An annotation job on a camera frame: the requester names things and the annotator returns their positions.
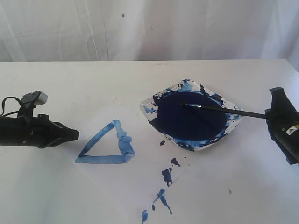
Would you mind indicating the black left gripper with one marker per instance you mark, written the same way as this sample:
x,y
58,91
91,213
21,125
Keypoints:
x,y
39,132

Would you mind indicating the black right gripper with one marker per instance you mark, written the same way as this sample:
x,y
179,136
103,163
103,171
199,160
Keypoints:
x,y
283,124

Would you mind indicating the black paintbrush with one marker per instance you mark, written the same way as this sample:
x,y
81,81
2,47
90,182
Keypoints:
x,y
230,111

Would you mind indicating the white paper sheet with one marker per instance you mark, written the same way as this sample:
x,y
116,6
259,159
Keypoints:
x,y
121,154

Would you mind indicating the white square paint dish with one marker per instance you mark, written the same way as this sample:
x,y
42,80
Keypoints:
x,y
174,114

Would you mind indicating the white backdrop cloth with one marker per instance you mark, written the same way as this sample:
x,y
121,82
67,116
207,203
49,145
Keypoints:
x,y
116,30

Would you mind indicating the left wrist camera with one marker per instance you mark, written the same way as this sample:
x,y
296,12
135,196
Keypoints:
x,y
36,98

